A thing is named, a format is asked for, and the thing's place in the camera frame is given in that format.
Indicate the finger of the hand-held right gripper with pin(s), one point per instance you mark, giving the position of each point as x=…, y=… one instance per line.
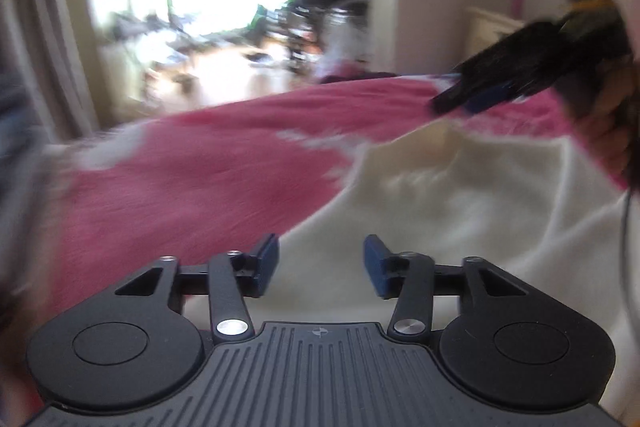
x=505, y=67

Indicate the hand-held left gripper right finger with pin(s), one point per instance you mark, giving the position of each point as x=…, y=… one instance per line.
x=376, y=264

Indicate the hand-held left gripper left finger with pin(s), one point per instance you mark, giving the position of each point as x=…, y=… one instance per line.
x=267, y=264

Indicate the white fleece garment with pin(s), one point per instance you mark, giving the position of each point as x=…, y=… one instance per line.
x=475, y=207

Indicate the person's right hand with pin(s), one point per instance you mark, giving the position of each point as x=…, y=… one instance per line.
x=617, y=122

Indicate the cream nightstand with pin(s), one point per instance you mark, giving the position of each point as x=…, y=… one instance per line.
x=487, y=37

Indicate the pink cup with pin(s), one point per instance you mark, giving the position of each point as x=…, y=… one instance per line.
x=518, y=1

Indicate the red floral blanket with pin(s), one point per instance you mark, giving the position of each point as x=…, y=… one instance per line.
x=200, y=187

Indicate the beige curtain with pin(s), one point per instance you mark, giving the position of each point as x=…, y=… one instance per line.
x=45, y=7

